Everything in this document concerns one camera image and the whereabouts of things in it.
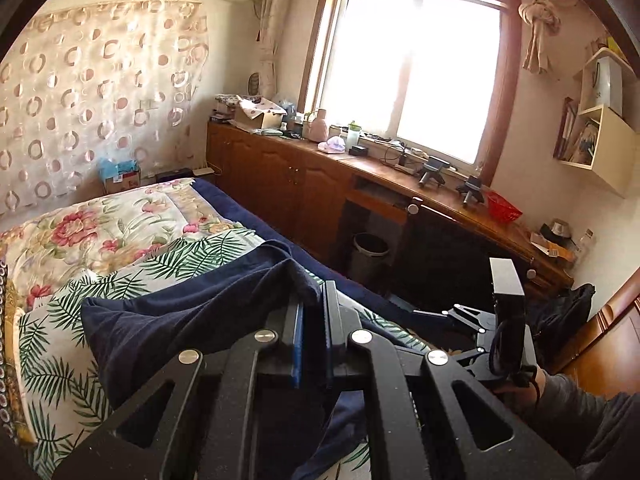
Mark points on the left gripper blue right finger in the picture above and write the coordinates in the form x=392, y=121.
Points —
x=342, y=354

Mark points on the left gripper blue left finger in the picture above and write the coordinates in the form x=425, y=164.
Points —
x=292, y=340

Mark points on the navy blue printed t-shirt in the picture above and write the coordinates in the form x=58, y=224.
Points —
x=132, y=339

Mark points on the grey sleeved right forearm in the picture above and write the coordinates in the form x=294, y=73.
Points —
x=599, y=437

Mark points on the person's right hand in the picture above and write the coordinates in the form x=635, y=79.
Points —
x=526, y=394

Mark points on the navy blue bed sheet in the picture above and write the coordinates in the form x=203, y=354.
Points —
x=427, y=326

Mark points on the black bag on floor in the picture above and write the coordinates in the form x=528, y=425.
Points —
x=552, y=322

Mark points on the grey waste bin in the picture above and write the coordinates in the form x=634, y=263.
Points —
x=368, y=255

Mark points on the long wooden cabinet desk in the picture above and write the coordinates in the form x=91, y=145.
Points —
x=304, y=194

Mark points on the red plastic basket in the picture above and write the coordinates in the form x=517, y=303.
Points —
x=500, y=209

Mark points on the pink cap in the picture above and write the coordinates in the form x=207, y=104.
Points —
x=334, y=145

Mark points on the black small tripod device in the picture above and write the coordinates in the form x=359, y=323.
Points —
x=432, y=171

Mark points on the green capped water bottle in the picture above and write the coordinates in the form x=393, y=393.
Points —
x=353, y=134

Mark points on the pink bottle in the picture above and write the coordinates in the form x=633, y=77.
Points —
x=318, y=130

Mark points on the floral and palm-leaf bedspread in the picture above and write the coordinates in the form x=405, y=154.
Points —
x=120, y=246

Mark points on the cardboard box on desk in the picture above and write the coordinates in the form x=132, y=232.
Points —
x=258, y=113

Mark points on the blue tissue box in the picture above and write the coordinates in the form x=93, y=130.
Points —
x=118, y=177

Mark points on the circle-patterned sheer curtain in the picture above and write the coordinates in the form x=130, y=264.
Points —
x=105, y=82

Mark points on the tied beige curtain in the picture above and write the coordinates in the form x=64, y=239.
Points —
x=543, y=19

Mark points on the white wall shelf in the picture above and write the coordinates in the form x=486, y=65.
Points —
x=594, y=136

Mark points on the window with wooden frame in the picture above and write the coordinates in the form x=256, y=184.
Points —
x=437, y=75

